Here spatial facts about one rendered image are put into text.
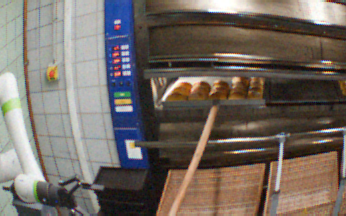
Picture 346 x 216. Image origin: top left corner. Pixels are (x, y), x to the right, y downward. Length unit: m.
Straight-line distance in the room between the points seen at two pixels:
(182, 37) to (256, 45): 0.39
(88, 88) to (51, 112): 0.35
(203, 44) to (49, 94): 0.98
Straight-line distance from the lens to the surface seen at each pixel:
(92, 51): 3.03
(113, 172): 3.06
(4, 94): 1.82
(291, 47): 2.85
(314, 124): 3.03
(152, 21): 2.90
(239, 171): 3.07
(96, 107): 3.12
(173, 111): 3.02
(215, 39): 2.87
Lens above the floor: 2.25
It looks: 21 degrees down
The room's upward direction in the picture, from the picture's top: 6 degrees counter-clockwise
